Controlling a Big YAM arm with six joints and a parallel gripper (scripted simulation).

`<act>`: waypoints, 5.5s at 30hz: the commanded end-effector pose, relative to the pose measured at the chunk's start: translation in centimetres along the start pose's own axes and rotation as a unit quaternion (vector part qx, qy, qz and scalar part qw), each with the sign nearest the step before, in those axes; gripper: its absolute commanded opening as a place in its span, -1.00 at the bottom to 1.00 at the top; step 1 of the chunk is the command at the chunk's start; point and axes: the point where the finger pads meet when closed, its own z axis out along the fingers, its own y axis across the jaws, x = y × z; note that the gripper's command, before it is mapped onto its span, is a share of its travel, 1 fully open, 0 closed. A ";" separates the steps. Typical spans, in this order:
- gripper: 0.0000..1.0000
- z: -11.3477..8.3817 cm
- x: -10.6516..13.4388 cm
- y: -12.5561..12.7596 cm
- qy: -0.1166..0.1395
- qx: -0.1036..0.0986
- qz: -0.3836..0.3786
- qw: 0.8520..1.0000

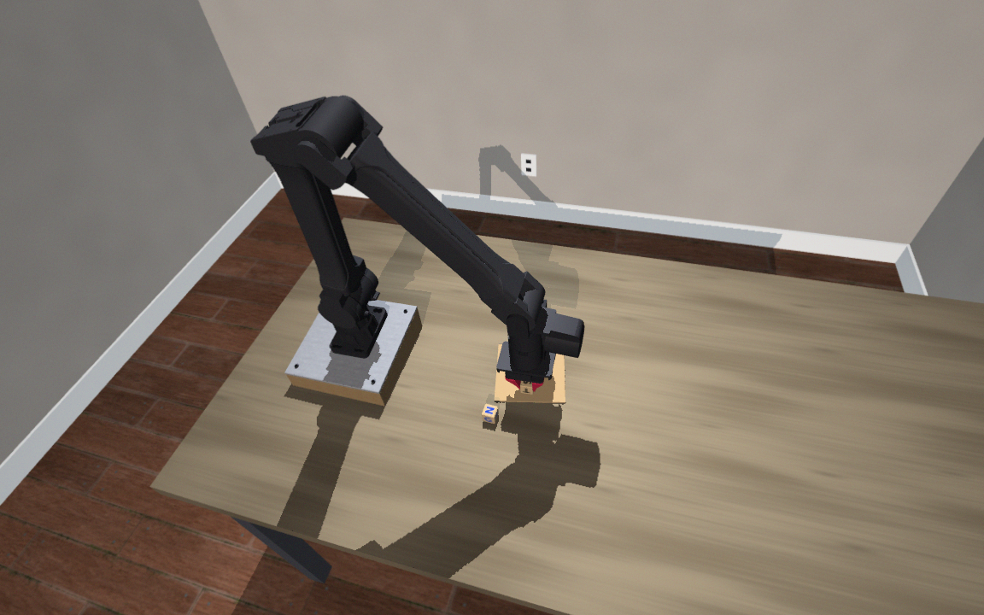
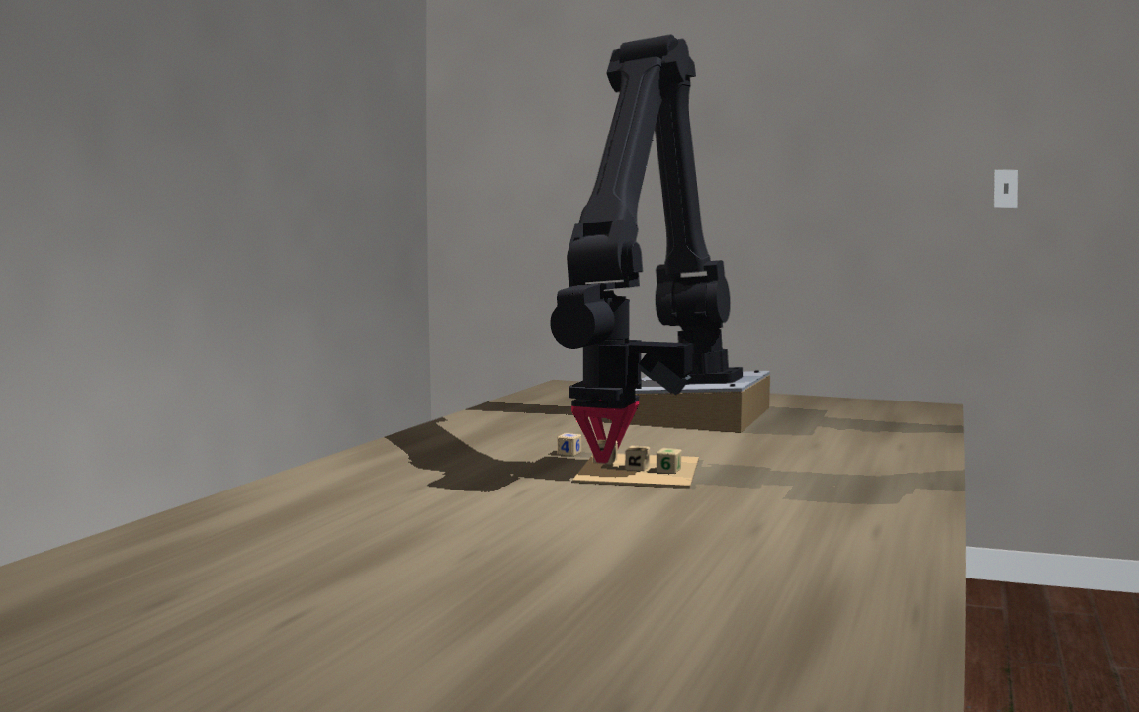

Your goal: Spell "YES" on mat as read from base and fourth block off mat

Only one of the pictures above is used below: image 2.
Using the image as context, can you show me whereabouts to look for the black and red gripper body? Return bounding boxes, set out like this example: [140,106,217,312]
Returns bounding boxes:
[570,339,642,408]

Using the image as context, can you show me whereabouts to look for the beige flat mat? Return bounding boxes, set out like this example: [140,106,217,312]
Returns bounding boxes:
[572,455,699,489]

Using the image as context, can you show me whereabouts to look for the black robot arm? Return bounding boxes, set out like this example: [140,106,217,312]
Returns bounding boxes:
[550,34,743,395]

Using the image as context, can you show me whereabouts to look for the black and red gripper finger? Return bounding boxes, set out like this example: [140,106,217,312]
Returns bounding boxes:
[590,401,639,451]
[571,406,628,463]

